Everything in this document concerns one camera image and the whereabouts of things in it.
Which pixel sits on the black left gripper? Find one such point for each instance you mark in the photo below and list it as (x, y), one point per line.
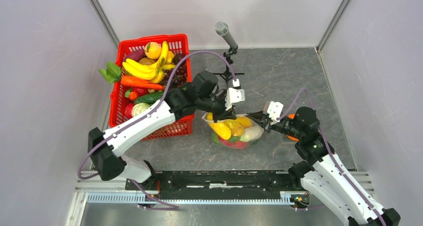
(223, 114)

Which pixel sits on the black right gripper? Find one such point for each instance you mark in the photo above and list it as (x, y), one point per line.
(262, 118)

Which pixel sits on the clear dotted zip bag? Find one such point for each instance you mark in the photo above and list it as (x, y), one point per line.
(207, 117)

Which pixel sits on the yellow squash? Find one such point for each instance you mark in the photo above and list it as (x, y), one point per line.
(222, 130)

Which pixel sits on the yellow banana bunch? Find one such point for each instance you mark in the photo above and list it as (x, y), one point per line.
(236, 129)
(149, 69)

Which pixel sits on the red toy apple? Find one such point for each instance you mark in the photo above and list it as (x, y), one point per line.
(233, 142)

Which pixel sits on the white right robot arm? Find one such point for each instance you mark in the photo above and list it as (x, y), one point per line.
(323, 174)

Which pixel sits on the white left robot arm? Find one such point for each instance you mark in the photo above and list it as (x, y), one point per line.
(107, 148)

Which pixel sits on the orange tape roll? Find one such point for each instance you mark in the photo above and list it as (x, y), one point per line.
(291, 116)

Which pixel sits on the dark grape bunch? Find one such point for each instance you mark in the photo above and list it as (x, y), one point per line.
(181, 75)

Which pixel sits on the green cucumber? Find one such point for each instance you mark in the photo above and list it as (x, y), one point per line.
(150, 98)

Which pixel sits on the red plastic basket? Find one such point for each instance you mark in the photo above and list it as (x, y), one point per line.
(178, 43)

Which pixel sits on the pale green cabbage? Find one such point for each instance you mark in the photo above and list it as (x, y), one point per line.
(139, 108)

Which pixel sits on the yellow peach with leaf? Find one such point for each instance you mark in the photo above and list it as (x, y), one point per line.
(152, 50)

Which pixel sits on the orange toy carrot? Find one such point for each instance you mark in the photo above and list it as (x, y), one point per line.
(132, 81)

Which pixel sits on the purple sweet potato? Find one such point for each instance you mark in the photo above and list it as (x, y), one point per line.
(135, 55)

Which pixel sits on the green lettuce leaf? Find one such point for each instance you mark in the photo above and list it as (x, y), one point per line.
(112, 73)

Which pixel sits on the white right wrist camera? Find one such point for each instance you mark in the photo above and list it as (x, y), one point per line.
(273, 111)

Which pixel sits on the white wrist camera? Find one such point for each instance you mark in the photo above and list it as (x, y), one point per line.
(234, 94)
(273, 111)

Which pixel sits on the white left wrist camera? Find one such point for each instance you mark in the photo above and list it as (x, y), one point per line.
(234, 94)

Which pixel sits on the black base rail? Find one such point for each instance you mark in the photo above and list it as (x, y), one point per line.
(224, 185)

